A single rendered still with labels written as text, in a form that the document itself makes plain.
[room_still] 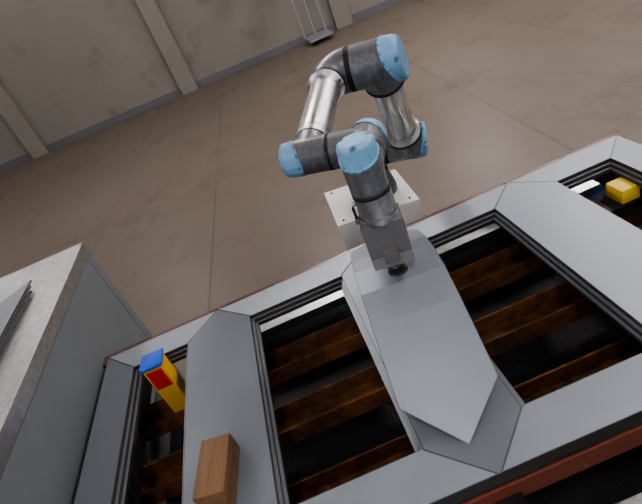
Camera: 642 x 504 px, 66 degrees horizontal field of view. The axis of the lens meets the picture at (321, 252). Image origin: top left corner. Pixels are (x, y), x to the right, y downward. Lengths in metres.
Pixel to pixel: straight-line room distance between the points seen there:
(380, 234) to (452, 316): 0.21
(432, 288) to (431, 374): 0.17
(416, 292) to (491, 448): 0.31
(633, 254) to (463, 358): 0.45
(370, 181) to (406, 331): 0.29
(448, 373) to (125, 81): 9.28
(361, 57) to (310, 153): 0.39
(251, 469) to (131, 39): 9.08
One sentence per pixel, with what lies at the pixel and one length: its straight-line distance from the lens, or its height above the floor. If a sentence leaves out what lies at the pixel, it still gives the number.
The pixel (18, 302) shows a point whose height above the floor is 1.07.
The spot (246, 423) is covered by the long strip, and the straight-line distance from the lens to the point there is 1.08.
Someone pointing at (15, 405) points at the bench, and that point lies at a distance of 1.22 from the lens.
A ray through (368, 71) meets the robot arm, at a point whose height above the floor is 1.27.
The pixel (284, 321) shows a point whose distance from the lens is 1.53.
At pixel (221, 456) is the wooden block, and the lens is 0.99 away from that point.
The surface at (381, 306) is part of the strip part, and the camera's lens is 1.00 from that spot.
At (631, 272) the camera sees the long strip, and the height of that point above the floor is 0.85.
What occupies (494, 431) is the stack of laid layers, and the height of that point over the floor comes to 0.85.
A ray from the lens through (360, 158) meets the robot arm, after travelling 0.88.
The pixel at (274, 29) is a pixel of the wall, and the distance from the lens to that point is 9.59.
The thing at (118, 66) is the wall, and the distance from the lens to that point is 9.85.
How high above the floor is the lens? 1.60
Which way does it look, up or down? 31 degrees down
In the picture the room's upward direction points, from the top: 24 degrees counter-clockwise
